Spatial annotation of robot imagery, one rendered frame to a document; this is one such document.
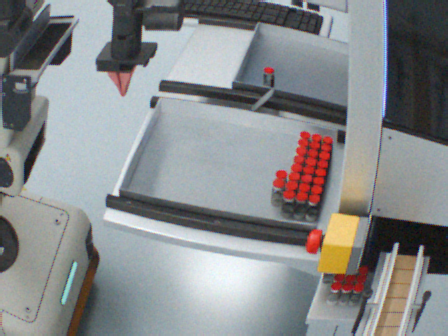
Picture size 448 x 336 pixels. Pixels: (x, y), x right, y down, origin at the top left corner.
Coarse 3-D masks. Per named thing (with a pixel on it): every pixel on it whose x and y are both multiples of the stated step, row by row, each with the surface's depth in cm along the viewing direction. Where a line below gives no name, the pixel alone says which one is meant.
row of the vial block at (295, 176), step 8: (304, 136) 187; (304, 144) 185; (296, 152) 183; (304, 152) 183; (296, 160) 182; (304, 160) 183; (296, 168) 180; (288, 176) 179; (296, 176) 179; (288, 184) 177; (296, 184) 177; (288, 192) 176; (296, 192) 178; (288, 200) 175; (288, 208) 176; (288, 216) 177
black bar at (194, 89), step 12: (168, 84) 202; (180, 84) 202; (192, 84) 202; (204, 96) 201; (216, 96) 201; (228, 96) 200; (240, 96) 199; (252, 96) 199; (276, 108) 199; (288, 108) 198; (300, 108) 198; (312, 108) 197; (324, 108) 198; (324, 120) 198; (336, 120) 197
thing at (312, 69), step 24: (264, 24) 219; (264, 48) 216; (288, 48) 217; (312, 48) 218; (336, 48) 217; (240, 72) 205; (288, 72) 209; (312, 72) 210; (336, 72) 211; (288, 96) 199; (312, 96) 203; (336, 96) 204
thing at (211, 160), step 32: (160, 128) 194; (192, 128) 194; (224, 128) 194; (256, 128) 195; (288, 128) 193; (320, 128) 191; (160, 160) 188; (192, 160) 188; (224, 160) 188; (256, 160) 188; (288, 160) 189; (128, 192) 177; (160, 192) 182; (192, 192) 182; (224, 192) 182; (256, 192) 182; (256, 224) 174; (288, 224) 173
